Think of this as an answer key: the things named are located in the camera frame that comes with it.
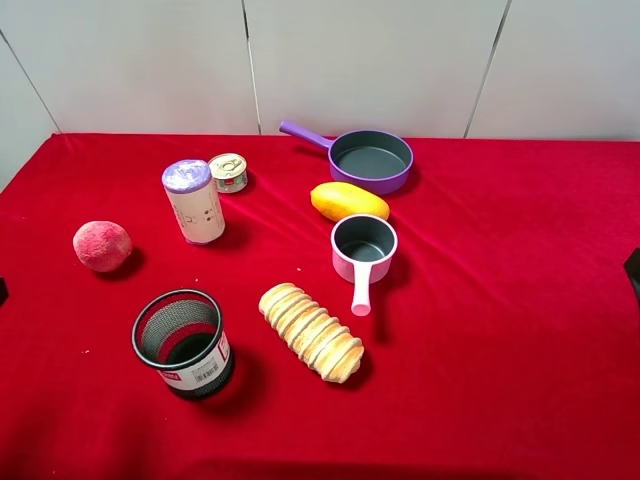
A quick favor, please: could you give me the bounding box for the white purple cylinder roll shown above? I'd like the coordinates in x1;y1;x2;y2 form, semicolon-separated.
162;159;225;245

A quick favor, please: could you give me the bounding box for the pink small saucepan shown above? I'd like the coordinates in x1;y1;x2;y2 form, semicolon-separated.
330;214;398;316

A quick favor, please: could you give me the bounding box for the yellow mango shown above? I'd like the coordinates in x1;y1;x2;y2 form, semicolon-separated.
310;182;390;222

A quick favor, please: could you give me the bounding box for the purple frying pan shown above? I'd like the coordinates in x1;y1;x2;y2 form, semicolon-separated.
279;120;414;195

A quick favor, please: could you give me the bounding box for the ridged bread loaf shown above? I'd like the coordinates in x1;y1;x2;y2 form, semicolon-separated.
259;283;364;384

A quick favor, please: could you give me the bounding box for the small tin can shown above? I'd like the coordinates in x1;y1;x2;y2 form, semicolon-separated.
209;153;248;194

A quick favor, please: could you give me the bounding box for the black mesh pen holder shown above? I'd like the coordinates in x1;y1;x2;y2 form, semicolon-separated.
131;289;234;399

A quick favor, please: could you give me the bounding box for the red velvet tablecloth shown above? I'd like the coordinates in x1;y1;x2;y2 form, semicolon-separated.
1;134;639;479

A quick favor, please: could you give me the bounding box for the red peach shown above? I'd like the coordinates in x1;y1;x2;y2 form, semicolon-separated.
72;221;133;273

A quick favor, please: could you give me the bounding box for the black object right edge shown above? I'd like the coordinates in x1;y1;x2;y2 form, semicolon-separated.
623;247;640;303

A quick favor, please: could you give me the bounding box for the black object edge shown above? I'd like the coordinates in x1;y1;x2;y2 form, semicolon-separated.
623;247;640;303
0;277;9;306

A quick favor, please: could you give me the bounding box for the black object left edge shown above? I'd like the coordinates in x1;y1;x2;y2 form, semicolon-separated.
0;277;9;306

